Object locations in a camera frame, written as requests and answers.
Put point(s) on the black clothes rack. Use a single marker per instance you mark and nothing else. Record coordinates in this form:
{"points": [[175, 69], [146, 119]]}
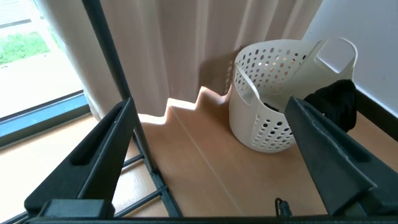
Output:
{"points": [[105, 46]]}

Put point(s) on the beige curtain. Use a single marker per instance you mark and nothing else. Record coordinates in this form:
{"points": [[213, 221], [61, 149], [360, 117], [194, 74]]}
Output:
{"points": [[171, 46]]}

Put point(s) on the heap of clothes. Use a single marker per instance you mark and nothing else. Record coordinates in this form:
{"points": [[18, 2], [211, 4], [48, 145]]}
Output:
{"points": [[335, 99]]}

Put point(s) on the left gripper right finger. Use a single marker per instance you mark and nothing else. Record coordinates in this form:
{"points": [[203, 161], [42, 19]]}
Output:
{"points": [[335, 174]]}

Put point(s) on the white laundry basket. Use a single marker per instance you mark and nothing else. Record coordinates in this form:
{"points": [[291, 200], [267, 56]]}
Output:
{"points": [[248, 124]]}

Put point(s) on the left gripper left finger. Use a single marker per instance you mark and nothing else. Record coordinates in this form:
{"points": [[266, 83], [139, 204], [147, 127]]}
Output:
{"points": [[102, 161]]}

